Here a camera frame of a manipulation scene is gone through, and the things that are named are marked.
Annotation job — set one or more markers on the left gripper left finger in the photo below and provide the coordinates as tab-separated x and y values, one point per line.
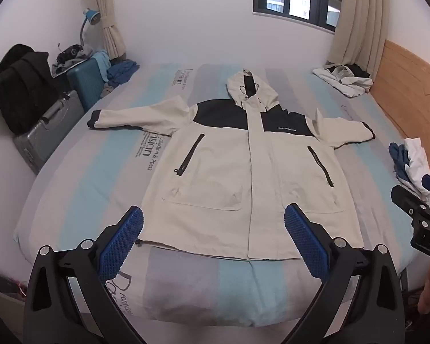
51	313

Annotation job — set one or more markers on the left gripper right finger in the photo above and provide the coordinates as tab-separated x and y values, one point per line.
360	298

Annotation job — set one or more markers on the cream and black hooded jacket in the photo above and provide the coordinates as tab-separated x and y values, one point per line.
232	166

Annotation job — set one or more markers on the blue and white folded clothes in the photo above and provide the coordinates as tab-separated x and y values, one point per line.
411	165

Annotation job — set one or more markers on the clothes pile on suitcase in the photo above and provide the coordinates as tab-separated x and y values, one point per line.
75	54

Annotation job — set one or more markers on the wooden headboard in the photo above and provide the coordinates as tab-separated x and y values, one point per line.
402	89

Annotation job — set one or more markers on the striped bed mattress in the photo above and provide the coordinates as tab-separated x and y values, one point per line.
95	176

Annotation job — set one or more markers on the white crumpled garment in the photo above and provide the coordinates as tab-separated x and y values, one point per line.
344	80

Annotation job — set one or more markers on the grey hard case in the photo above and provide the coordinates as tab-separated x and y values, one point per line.
37	145

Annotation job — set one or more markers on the beige right curtain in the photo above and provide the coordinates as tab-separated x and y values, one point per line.
360	34

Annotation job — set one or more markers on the beige curtain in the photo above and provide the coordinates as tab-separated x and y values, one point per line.
360	34
112	37

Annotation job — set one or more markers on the black backpack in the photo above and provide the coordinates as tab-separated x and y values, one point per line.
27	88

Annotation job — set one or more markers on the teal suitcase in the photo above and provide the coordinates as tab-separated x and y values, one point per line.
85	78

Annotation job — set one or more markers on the blue crumpled garment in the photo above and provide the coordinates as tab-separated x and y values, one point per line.
121	73

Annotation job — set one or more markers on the beige left curtain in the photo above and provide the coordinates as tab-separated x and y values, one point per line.
112	37

